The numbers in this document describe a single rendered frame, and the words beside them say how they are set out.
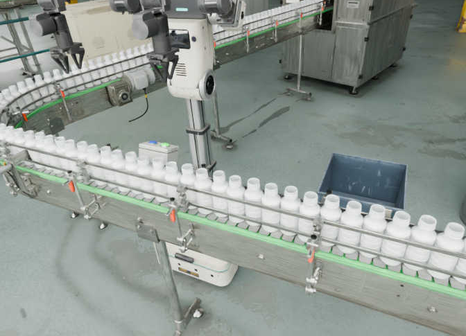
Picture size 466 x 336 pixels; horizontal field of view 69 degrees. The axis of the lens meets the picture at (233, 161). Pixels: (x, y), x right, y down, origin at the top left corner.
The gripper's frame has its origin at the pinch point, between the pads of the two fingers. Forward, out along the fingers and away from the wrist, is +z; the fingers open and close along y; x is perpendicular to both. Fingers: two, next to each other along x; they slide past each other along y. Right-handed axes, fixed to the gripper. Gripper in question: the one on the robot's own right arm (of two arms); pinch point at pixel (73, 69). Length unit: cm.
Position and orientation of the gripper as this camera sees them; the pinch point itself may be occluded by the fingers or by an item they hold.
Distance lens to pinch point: 149.5
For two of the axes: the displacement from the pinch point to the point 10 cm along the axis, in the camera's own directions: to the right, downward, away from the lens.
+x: 9.1, 1.8, -3.7
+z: 0.5, 8.4, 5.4
